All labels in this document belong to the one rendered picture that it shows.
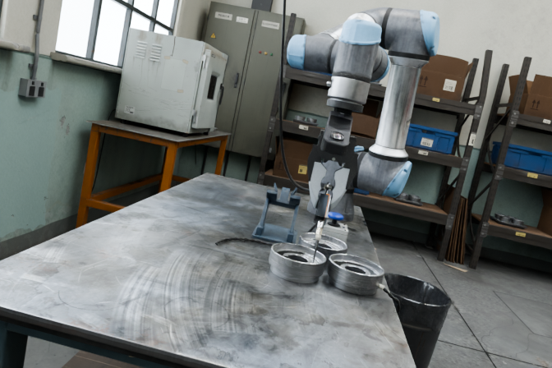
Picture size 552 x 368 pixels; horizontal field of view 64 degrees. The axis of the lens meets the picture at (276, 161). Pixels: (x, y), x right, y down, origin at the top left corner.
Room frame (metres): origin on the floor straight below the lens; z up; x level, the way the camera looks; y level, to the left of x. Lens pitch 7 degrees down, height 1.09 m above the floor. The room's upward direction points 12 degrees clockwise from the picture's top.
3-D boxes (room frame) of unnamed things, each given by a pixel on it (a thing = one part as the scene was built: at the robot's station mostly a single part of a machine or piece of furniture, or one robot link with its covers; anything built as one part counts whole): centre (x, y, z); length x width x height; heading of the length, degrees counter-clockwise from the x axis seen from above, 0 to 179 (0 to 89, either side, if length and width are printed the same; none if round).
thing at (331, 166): (1.40, -0.21, 0.97); 0.13 x 0.12 x 0.14; 66
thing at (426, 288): (1.95, -0.73, 0.21); 0.34 x 0.34 x 0.43
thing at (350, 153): (0.88, -0.11, 1.07); 0.09 x 0.08 x 0.12; 176
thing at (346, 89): (0.87, -0.11, 1.15); 0.08 x 0.08 x 0.05
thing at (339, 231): (1.07, -0.17, 0.82); 0.08 x 0.07 x 0.05; 174
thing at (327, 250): (0.92, -0.13, 0.82); 0.10 x 0.10 x 0.04
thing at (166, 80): (3.31, 0.82, 1.10); 0.62 x 0.61 x 0.65; 174
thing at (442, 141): (4.42, -1.38, 1.11); 0.52 x 0.38 x 0.22; 84
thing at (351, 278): (0.81, -0.19, 0.82); 0.10 x 0.10 x 0.04
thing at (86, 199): (3.51, 0.85, 0.39); 1.50 x 0.62 x 0.78; 174
